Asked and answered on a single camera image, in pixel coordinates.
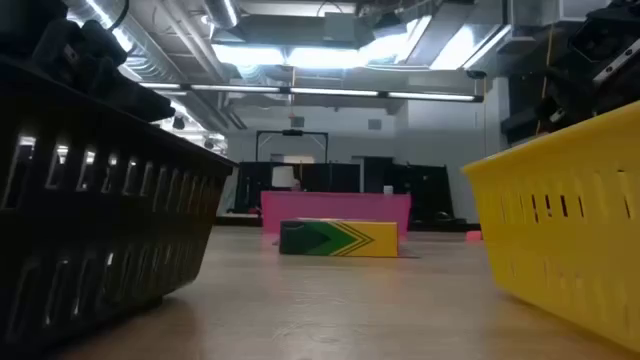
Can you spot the black plastic slotted basket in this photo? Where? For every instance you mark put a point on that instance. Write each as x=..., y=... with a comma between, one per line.
x=100, y=225

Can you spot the long ceiling light bar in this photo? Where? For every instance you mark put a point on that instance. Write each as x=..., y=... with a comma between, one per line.
x=330, y=92

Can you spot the tall black cabinet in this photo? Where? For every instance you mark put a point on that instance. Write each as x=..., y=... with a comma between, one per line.
x=425, y=190

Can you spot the yellow plastic slotted basket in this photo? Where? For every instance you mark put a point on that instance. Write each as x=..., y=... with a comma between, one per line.
x=565, y=250

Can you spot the green yellow crayon box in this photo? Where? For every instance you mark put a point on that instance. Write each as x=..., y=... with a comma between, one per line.
x=345, y=239

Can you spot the pink eraser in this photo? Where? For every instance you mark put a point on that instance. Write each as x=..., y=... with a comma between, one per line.
x=474, y=236

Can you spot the white wipes canister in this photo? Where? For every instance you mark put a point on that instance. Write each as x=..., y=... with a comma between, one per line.
x=388, y=190

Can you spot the low black bench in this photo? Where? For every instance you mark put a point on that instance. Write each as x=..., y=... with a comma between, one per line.
x=440, y=226

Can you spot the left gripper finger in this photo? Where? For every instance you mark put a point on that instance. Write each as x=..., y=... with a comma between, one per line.
x=145, y=102

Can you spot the white lamp shade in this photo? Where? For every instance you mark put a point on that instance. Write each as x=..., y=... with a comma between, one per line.
x=283, y=176

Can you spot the black ceiling security camera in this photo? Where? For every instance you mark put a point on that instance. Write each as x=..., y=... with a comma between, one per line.
x=476, y=74

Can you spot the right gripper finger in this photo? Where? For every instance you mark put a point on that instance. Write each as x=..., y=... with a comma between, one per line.
x=560, y=102

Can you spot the pink plastic basket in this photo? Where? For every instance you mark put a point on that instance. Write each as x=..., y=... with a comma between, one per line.
x=340, y=205

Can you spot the grey wall speaker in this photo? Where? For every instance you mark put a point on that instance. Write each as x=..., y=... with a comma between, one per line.
x=374, y=124

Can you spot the black partition panels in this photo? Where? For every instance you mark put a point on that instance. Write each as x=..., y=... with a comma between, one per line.
x=330, y=177

